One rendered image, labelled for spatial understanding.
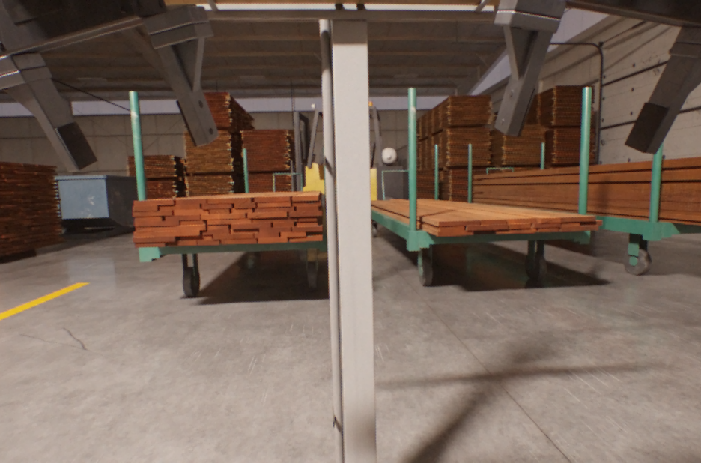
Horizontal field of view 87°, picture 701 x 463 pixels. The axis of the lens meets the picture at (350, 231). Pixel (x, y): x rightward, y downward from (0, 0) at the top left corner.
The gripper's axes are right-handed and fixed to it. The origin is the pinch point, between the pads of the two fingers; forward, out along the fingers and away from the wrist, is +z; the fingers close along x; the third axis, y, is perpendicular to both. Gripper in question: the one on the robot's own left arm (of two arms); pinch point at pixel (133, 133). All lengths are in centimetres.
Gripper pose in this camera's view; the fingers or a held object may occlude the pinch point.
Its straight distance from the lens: 40.7
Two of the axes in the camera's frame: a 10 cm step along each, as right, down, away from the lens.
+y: 0.8, -5.0, 8.6
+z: 2.0, 8.5, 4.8
